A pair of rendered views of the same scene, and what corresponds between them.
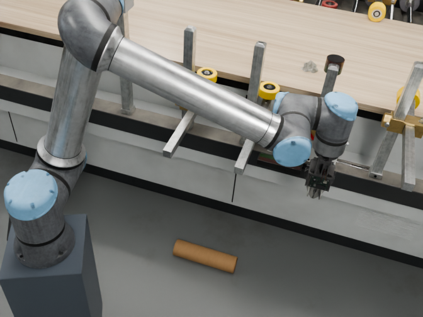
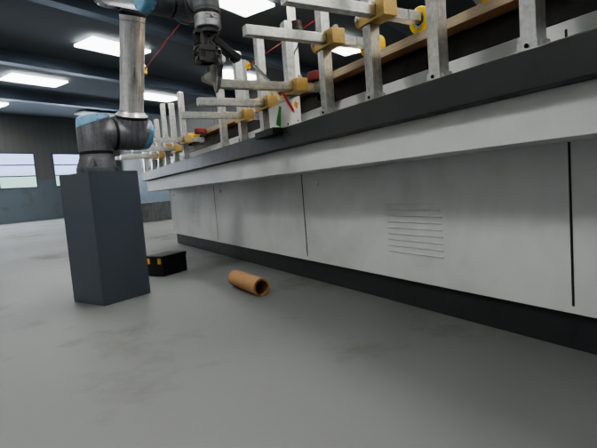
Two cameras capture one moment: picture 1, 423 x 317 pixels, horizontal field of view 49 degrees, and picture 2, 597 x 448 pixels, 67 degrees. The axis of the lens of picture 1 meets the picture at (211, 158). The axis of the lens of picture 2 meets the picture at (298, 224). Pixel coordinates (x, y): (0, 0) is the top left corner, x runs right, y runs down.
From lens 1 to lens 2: 2.17 m
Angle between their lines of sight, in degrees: 55
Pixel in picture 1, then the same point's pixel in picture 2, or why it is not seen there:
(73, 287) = (86, 188)
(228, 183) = (302, 230)
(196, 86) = not seen: outside the picture
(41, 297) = (74, 200)
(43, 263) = (80, 168)
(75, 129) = (125, 84)
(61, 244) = (94, 159)
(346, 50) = not seen: hidden behind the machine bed
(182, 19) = not seen: hidden behind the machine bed
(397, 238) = (431, 260)
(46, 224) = (86, 134)
